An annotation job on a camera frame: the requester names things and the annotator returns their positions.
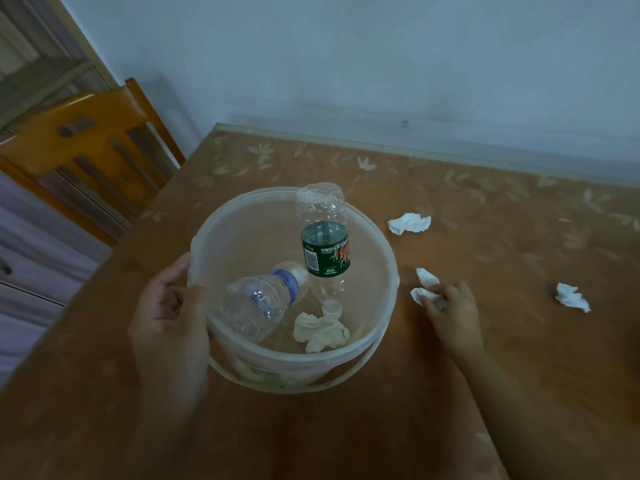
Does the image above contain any wood and purple cabinet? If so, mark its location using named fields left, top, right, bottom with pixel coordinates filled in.
left=0, top=0, right=121, bottom=391

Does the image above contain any brown floral table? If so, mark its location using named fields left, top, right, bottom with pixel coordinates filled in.
left=0, top=123, right=640, bottom=480

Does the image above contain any blue label plastic bottle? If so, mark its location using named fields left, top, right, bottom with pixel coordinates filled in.
left=219, top=262, right=311, bottom=345

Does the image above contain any orange wooden chair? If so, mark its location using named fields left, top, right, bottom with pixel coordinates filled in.
left=0, top=77, right=187, bottom=248

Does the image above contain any person's right forearm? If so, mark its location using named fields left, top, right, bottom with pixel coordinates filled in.
left=455, top=350, right=596, bottom=480

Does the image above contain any translucent plastic bucket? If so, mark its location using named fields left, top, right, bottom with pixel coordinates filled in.
left=187, top=187, right=401, bottom=395

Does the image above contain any green label plastic bottle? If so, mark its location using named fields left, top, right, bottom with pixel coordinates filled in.
left=295, top=182, right=351, bottom=318

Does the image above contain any person's left hand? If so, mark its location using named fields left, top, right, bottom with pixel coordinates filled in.
left=127, top=252, right=213, bottom=401

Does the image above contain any person's right hand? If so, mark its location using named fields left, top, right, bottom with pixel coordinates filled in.
left=419, top=281, right=486, bottom=365

